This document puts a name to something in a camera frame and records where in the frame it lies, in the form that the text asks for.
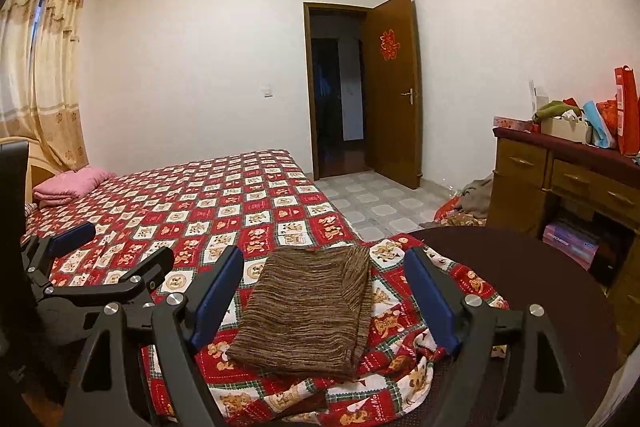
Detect grey cloth pile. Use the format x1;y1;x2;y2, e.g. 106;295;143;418
460;173;496;220

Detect white upright card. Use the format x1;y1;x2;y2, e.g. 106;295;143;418
529;79;549;114

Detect brown knitted sweater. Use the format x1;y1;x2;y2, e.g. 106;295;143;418
227;246;373;380

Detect beige patterned curtain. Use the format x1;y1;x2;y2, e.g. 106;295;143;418
0;0;43;142
27;0;91;172

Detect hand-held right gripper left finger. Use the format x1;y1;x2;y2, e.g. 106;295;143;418
62;246;246;427

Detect brown wooden desk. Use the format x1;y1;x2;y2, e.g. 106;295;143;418
490;127;640;358

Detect red patterned gift bag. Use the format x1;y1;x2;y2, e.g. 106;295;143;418
596;98;623;135

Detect beige wooden headboard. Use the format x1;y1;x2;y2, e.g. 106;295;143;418
26;139;68;192

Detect light blue gift bag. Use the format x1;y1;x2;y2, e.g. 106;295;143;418
581;101;617;148

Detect dark wooden door frame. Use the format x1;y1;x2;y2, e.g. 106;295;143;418
303;2;373;182

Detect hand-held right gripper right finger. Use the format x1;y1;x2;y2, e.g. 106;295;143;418
403;247;587;427

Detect pink folded blanket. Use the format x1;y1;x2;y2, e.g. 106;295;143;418
32;166;113;208

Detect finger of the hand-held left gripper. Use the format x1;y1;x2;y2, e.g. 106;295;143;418
42;247;176;308
20;222;97;288

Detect red checked printed bedspread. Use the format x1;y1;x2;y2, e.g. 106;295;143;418
20;149;511;427

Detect brown wooden door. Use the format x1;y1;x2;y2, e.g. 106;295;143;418
360;0;423;190

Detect clothes pile on floor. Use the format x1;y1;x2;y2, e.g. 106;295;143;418
434;199;488;228

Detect green cloth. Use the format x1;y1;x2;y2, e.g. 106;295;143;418
531;101;565;122

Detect red paper door decoration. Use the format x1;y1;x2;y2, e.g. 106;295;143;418
379;29;400;62

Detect pink purple box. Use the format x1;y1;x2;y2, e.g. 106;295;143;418
542;219;601;270

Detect pink patterned flat box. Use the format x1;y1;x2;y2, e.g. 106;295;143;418
492;116;542;136

